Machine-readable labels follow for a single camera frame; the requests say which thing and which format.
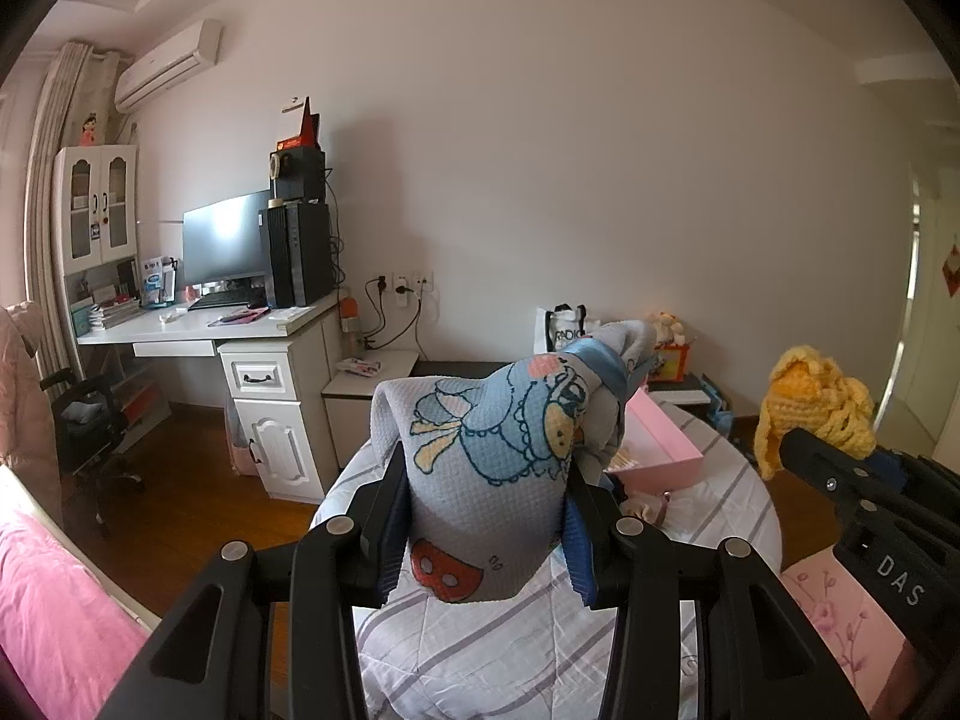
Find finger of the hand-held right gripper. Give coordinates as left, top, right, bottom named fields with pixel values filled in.
left=870, top=446, right=912, bottom=492
left=780, top=427, right=887, bottom=505

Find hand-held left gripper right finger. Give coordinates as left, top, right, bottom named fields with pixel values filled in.
left=561, top=465, right=875, bottom=720

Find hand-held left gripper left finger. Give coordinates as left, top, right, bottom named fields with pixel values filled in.
left=97, top=450, right=412, bottom=720

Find yellow crochet toy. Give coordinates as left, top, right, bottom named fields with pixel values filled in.
left=757, top=345, right=877, bottom=481

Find small clear packet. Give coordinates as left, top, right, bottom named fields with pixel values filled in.
left=622, top=491, right=672, bottom=530

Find grey cartoon printed cloth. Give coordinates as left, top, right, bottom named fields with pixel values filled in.
left=371, top=320, right=657, bottom=605

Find pink cardboard box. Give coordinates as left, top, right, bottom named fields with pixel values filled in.
left=604, top=386, right=706, bottom=494

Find pink floral bedsheet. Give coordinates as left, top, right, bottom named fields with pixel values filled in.
left=780, top=540, right=927, bottom=713

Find blue plastic item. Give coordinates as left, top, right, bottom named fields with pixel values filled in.
left=701, top=375, right=732, bottom=436

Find white door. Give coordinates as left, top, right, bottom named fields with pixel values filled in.
left=919, top=172, right=960, bottom=466

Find low white side table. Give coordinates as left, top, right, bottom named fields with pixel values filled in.
left=322, top=349, right=419, bottom=466

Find beige plush toy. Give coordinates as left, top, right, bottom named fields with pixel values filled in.
left=646, top=311, right=687, bottom=346

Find white tote bag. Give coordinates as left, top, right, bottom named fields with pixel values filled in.
left=534, top=305, right=601, bottom=353

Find white desk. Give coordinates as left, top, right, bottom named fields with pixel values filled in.
left=77, top=292, right=350, bottom=505

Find black keyboard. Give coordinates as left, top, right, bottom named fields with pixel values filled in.
left=187, top=291, right=267, bottom=312

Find black computer tower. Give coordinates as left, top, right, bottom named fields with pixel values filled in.
left=259, top=201, right=333, bottom=308

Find pink blanket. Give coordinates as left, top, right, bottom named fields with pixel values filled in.
left=0, top=465, right=162, bottom=720

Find black office chair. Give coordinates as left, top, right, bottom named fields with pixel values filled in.
left=39, top=367, right=145, bottom=537

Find black computer monitor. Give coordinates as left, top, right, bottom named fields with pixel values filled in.
left=182, top=190, right=272, bottom=287

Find blue and white carton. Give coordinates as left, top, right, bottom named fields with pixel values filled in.
left=141, top=255, right=179, bottom=308

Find stack of books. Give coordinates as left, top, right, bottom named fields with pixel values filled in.
left=71, top=296, right=143, bottom=335

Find black box with dial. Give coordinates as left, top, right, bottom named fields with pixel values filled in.
left=268, top=148, right=329, bottom=203

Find white glass-door cabinet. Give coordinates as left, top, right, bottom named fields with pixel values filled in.
left=51, top=144, right=143, bottom=271

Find red paper bag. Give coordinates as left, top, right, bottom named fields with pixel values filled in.
left=276, top=96, right=322, bottom=151

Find white air conditioner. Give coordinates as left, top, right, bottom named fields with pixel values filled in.
left=114, top=19, right=224, bottom=112

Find black power cable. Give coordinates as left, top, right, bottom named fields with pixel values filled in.
left=364, top=277, right=436, bottom=361

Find white wall outlets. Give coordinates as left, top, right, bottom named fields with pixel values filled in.
left=373, top=270, right=436, bottom=308

